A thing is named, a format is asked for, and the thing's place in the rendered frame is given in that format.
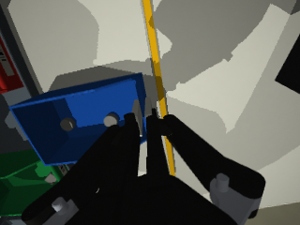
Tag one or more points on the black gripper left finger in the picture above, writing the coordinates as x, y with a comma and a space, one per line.
62, 201

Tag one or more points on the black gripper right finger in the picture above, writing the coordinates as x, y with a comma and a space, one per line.
234, 188

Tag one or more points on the grey metal shelf rack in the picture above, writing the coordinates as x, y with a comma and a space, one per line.
12, 138

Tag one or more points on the red open bin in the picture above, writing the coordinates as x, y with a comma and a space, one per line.
9, 78

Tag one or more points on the yellow vertical bar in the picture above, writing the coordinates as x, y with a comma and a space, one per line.
156, 65

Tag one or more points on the blue bin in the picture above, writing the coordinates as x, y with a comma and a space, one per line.
87, 104

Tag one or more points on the green open bin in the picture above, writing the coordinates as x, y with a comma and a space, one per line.
22, 176

